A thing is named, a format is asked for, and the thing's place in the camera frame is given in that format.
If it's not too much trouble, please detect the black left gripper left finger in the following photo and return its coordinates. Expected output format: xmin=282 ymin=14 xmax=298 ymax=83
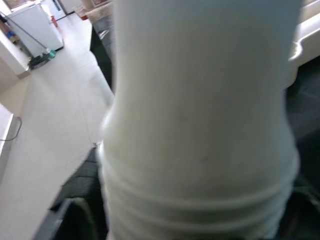
xmin=59 ymin=197 xmax=110 ymax=240

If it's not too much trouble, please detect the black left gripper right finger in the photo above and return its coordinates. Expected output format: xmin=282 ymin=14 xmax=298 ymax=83
xmin=284 ymin=199 xmax=317 ymax=240

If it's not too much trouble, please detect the white plastic table leg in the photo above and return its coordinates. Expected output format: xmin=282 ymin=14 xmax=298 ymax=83
xmin=96 ymin=0 xmax=305 ymax=240

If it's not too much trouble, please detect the white plastic table top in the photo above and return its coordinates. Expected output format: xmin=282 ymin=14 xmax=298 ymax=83
xmin=287 ymin=0 xmax=320 ymax=86

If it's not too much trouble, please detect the green floor mop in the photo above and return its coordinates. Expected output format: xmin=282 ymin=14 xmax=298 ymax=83
xmin=0 ymin=11 xmax=57 ymax=70

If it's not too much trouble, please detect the beige cloth covered bench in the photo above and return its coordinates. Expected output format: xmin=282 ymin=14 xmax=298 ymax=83
xmin=74 ymin=0 xmax=113 ymax=23

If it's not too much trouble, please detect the black wall cable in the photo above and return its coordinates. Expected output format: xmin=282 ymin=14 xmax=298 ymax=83
xmin=0 ymin=115 xmax=23 ymax=142

